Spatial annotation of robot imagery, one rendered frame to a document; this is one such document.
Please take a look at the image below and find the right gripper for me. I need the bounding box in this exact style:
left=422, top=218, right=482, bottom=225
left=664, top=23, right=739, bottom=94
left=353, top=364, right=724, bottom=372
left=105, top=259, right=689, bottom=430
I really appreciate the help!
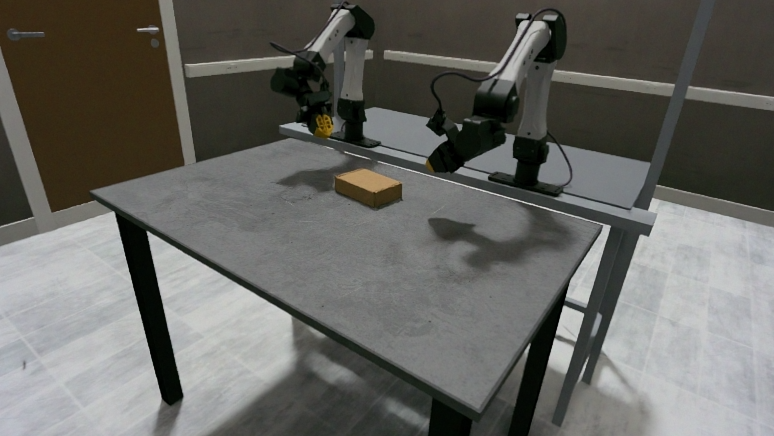
left=295, top=93, right=334, bottom=139

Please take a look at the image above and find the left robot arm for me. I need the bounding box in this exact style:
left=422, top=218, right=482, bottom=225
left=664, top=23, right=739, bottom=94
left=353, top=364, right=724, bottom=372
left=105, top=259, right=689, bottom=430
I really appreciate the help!
left=426, top=13, right=567, bottom=197

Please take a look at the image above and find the brown cardboard box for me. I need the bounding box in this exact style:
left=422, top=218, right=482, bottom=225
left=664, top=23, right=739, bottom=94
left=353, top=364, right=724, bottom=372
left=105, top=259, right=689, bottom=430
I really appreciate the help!
left=335, top=168, right=402, bottom=208

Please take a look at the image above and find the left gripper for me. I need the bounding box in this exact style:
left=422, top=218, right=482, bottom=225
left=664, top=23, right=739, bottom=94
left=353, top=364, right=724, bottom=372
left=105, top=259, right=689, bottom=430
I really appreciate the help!
left=426, top=139, right=484, bottom=173

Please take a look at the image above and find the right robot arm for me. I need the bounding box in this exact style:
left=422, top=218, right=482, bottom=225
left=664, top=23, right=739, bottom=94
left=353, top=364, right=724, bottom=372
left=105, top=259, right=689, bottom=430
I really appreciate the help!
left=270, top=4, right=381, bottom=148

